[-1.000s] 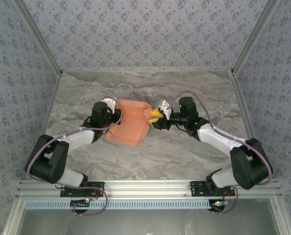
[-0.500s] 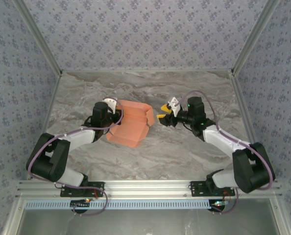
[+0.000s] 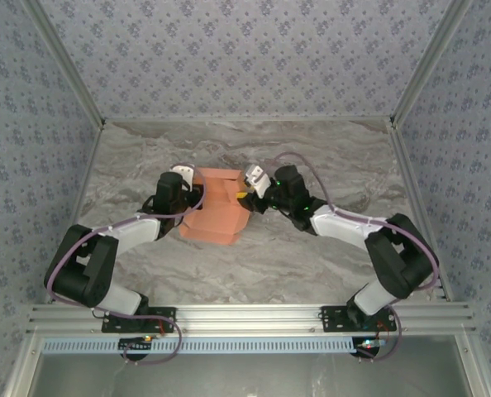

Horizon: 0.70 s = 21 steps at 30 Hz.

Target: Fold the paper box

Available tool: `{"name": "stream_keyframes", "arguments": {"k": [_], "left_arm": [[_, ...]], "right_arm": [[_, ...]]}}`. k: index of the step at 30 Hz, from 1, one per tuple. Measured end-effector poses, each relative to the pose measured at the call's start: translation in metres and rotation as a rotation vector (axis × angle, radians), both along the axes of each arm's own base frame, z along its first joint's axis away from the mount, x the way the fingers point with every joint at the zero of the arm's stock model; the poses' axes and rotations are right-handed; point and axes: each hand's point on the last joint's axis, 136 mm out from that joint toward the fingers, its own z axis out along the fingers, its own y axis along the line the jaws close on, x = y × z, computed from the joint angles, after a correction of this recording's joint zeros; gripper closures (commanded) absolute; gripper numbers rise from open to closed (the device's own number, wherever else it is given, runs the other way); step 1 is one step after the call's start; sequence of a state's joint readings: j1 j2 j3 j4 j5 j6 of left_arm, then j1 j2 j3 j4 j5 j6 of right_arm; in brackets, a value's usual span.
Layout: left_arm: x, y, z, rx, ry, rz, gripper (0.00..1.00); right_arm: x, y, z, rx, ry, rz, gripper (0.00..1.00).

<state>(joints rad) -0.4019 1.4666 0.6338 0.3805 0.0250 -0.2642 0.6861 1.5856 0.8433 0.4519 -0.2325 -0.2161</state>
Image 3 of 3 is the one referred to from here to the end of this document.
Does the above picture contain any orange paper box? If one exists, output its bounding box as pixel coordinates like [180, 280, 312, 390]
[178, 166, 253, 246]

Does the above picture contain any small controller board with light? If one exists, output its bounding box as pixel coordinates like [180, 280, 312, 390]
[118, 337, 154, 353]
[351, 337, 388, 359]

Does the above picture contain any grey metal sheet panel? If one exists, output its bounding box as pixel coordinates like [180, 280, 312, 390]
[34, 351, 470, 397]

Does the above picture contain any left gripper thin black cable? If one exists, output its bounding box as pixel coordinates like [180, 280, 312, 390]
[140, 195, 160, 216]

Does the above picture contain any aluminium table back rail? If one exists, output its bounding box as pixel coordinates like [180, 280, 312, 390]
[103, 116, 392, 124]

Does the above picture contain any aluminium table side rail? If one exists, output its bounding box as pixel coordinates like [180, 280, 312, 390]
[387, 119, 454, 302]
[45, 119, 108, 305]

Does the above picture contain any aluminium mounting rail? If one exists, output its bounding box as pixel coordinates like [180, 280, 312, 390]
[26, 304, 476, 335]

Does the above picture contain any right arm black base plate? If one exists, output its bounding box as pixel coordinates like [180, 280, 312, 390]
[320, 305, 398, 333]

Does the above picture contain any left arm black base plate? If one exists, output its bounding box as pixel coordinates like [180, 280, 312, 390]
[102, 306, 177, 333]

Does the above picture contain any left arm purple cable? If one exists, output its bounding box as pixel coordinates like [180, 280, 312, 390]
[43, 163, 208, 367]

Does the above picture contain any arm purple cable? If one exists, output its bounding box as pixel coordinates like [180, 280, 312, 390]
[43, 163, 208, 367]
[265, 151, 441, 363]

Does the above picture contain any light blue slotted cable duct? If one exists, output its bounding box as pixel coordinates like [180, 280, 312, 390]
[41, 337, 358, 355]

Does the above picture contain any aluminium corner post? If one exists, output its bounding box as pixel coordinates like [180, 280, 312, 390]
[389, 0, 474, 127]
[21, 0, 107, 127]

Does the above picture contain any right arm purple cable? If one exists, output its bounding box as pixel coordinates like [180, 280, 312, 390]
[265, 151, 441, 363]

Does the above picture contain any aluminium lower frame bar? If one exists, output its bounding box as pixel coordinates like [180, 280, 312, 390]
[3, 334, 44, 397]
[454, 334, 491, 397]

